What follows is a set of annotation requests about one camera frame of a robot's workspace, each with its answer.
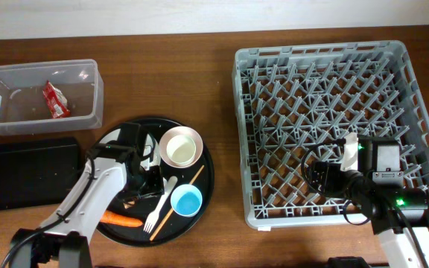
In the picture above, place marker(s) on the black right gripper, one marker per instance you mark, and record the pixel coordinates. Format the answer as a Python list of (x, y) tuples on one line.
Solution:
[(331, 170)]

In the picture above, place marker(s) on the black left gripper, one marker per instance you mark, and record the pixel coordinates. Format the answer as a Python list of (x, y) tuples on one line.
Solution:
[(156, 187)]

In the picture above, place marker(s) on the blue cup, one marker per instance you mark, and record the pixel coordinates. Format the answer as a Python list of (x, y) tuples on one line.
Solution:
[(186, 200)]

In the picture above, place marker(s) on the pink bowl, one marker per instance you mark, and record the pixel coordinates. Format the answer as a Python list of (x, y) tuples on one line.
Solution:
[(180, 131)]

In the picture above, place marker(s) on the red snack wrapper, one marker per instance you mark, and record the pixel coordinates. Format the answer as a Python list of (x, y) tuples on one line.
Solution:
[(56, 101)]

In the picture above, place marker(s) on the cream paper cup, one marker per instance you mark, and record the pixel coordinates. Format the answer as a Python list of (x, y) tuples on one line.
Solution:
[(181, 150)]

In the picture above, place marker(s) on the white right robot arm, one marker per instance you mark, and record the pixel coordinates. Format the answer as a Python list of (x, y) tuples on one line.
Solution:
[(369, 176)]

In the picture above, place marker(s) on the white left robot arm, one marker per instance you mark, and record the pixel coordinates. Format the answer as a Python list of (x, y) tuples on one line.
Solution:
[(125, 166)]

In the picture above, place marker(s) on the grey dishwasher rack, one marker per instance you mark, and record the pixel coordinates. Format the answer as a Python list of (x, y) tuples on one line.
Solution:
[(291, 102)]

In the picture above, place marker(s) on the clear plastic waste bin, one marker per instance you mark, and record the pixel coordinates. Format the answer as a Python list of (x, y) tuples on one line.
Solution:
[(23, 109)]

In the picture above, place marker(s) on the brown food scrap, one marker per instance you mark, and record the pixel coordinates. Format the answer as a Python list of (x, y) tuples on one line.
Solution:
[(129, 203)]

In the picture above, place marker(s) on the white plastic fork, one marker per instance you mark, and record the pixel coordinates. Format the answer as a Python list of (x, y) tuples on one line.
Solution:
[(153, 217)]

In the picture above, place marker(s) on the orange carrot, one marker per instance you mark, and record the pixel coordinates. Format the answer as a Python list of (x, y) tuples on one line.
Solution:
[(120, 220)]

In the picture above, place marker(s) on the round black serving tray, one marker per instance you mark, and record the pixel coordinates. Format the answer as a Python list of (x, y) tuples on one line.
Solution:
[(176, 225)]

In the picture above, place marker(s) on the grey plate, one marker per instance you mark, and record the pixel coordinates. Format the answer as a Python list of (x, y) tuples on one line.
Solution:
[(151, 148)]

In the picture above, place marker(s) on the wooden chopstick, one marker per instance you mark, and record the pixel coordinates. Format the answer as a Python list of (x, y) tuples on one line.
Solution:
[(168, 215)]

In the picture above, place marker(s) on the black rectangular tray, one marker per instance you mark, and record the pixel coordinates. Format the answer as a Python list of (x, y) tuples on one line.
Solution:
[(37, 173)]

